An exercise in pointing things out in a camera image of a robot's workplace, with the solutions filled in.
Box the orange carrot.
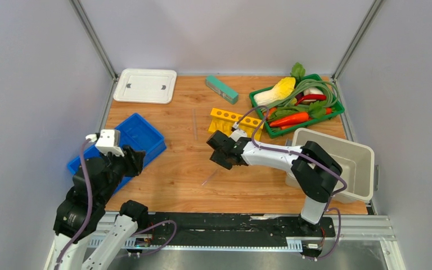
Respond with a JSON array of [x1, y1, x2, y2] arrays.
[[269, 112, 310, 128]]

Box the yellow test tube rack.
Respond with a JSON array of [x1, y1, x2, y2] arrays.
[[208, 108, 262, 137]]

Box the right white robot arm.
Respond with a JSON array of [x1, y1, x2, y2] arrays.
[[207, 129, 347, 236]]

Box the beige plastic tub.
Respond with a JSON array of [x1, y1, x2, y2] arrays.
[[292, 128, 375, 204]]

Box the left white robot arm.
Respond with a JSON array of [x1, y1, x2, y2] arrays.
[[50, 145, 150, 269]]

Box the green vegetable tray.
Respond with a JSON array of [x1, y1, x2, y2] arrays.
[[249, 74, 345, 138]]

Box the napa cabbage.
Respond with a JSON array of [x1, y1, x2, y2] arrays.
[[254, 77, 296, 107]]

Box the teal rectangular box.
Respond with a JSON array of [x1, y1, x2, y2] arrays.
[[205, 75, 239, 105]]

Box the red chili pepper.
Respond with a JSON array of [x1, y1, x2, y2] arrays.
[[296, 94, 327, 105]]

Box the green leafy vegetable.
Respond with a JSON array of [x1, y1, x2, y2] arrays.
[[290, 62, 306, 82]]

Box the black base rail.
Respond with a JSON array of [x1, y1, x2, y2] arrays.
[[138, 212, 336, 248]]

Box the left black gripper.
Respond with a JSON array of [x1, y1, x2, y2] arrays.
[[97, 143, 147, 203]]

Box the white tray lid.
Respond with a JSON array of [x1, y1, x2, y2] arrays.
[[113, 68, 177, 104]]

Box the green long beans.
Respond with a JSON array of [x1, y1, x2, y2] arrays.
[[265, 79, 339, 110]]

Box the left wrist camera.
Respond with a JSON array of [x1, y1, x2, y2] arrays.
[[85, 129, 124, 157]]

